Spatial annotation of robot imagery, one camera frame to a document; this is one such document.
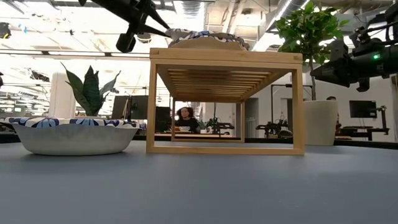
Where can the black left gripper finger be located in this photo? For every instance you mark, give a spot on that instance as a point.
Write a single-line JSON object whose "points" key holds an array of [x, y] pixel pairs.
{"points": [[155, 15], [149, 29]]}

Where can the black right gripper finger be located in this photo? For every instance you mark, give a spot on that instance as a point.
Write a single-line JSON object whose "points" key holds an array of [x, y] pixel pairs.
{"points": [[325, 71]]}

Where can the blue patterned paper bowl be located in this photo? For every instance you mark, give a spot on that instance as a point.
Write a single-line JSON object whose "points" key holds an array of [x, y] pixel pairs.
{"points": [[74, 140], [205, 43]]}

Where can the background black robot arm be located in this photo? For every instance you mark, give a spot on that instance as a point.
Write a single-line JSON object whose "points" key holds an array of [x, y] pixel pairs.
{"points": [[273, 127], [217, 126]]}

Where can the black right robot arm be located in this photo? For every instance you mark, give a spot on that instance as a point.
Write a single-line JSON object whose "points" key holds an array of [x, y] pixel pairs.
{"points": [[388, 59]]}

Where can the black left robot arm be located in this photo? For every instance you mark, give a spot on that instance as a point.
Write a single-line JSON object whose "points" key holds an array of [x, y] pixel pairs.
{"points": [[109, 4]]}

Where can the wooden slatted shelf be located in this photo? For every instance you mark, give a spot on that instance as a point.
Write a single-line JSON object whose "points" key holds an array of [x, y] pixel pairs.
{"points": [[224, 57]]}

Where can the black monitor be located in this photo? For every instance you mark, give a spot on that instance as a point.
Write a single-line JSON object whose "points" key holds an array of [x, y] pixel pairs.
{"points": [[362, 109], [138, 107]]}

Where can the leafy tree in white pot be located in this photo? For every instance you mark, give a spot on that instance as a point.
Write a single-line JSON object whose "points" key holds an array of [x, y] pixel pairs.
{"points": [[320, 124]]}

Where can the black desk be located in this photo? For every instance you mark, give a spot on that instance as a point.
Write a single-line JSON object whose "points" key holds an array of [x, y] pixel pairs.
{"points": [[367, 130]]}

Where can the snake plant in white pot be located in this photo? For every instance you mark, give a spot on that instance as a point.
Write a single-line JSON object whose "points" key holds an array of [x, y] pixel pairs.
{"points": [[90, 93]]}

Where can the person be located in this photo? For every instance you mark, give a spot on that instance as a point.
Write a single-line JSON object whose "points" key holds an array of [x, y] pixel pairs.
{"points": [[188, 124]]}

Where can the wooden top desk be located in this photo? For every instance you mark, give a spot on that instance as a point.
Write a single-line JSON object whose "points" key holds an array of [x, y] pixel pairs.
{"points": [[192, 136]]}

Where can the blue table mat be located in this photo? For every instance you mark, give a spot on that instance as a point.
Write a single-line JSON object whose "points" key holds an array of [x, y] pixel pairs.
{"points": [[199, 186]]}

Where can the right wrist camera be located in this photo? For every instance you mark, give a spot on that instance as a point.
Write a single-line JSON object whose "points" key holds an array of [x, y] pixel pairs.
{"points": [[363, 85]]}

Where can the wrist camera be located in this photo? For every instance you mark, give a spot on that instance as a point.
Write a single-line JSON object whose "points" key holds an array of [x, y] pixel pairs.
{"points": [[126, 42], [363, 85]]}

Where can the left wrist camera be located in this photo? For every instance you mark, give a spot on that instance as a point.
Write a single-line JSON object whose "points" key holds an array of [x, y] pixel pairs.
{"points": [[126, 42]]}

